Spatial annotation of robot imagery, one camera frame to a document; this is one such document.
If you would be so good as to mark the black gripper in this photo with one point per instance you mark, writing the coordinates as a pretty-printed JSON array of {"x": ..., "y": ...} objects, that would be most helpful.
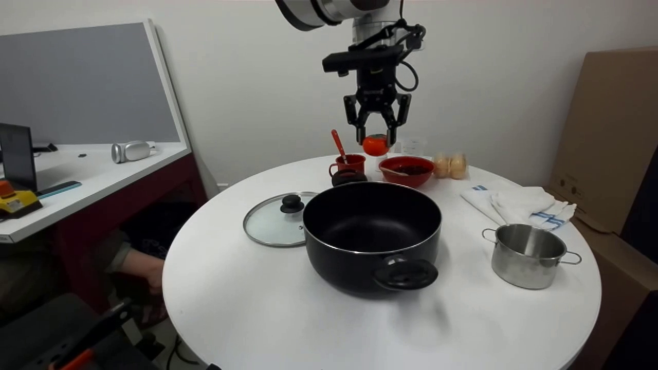
[{"x": 378, "y": 96}]

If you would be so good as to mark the orange tomato toy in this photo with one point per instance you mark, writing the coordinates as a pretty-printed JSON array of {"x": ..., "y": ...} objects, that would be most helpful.
[{"x": 375, "y": 145}]

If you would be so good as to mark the black cooking pot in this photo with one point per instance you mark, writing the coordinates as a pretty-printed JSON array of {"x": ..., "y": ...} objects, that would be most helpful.
[{"x": 342, "y": 268}]

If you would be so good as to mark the glass lid with black knob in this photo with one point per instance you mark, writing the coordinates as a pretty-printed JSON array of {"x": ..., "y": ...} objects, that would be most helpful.
[{"x": 270, "y": 228}]

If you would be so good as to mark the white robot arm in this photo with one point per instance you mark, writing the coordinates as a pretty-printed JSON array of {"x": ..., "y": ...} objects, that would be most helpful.
[{"x": 329, "y": 12}]

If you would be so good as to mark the small stainless steel pot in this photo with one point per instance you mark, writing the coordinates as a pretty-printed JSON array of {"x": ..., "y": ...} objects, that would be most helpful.
[{"x": 526, "y": 265}]

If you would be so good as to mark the person's bare hand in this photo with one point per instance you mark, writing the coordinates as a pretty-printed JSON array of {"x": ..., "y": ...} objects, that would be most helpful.
[{"x": 147, "y": 270}]

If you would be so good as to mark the clear plastic measuring cup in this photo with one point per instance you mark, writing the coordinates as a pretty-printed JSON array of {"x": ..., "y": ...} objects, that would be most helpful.
[{"x": 414, "y": 147}]

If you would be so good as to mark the red spoon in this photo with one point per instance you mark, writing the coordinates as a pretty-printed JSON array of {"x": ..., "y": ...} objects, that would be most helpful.
[{"x": 339, "y": 145}]

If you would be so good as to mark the red mug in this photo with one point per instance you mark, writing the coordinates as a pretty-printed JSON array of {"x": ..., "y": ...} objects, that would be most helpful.
[{"x": 352, "y": 163}]

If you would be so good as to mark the red bowl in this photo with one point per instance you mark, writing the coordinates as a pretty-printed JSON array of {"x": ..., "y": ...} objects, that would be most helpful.
[{"x": 409, "y": 178}]

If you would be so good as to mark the beige egg toy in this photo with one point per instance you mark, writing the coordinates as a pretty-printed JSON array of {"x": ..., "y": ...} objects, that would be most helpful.
[
  {"x": 459, "y": 166},
  {"x": 444, "y": 166}
]

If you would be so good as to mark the white paper with blue print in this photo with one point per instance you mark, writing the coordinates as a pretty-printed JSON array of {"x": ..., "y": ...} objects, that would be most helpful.
[{"x": 481, "y": 197}]

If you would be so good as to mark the white cloth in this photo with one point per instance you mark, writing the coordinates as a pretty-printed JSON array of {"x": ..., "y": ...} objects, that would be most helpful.
[{"x": 526, "y": 203}]

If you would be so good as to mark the silver can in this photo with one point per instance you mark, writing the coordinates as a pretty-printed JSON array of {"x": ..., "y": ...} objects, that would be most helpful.
[{"x": 134, "y": 151}]

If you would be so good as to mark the white desk with red side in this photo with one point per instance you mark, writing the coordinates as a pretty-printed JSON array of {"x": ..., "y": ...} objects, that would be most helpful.
[{"x": 103, "y": 180}]

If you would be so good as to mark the brown cardboard box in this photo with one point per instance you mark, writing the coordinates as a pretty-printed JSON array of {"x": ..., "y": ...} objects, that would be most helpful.
[{"x": 620, "y": 294}]

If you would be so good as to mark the grey partition board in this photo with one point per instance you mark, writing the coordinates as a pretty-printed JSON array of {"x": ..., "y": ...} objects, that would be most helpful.
[{"x": 83, "y": 83}]

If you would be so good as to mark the dark blue flat strip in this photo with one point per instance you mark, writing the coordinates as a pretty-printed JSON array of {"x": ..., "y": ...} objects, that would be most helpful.
[{"x": 60, "y": 191}]

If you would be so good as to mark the black laptop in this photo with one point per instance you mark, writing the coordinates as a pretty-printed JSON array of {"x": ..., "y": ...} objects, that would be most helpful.
[{"x": 18, "y": 157}]

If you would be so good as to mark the yellow handheld device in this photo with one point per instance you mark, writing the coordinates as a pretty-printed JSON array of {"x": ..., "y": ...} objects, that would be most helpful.
[{"x": 18, "y": 200}]

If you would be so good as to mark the black chair with red part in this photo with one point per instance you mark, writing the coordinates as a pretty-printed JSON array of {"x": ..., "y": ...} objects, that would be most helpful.
[{"x": 42, "y": 337}]

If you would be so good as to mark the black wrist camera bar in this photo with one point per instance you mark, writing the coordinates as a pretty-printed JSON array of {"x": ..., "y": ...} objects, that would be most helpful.
[{"x": 361, "y": 61}]

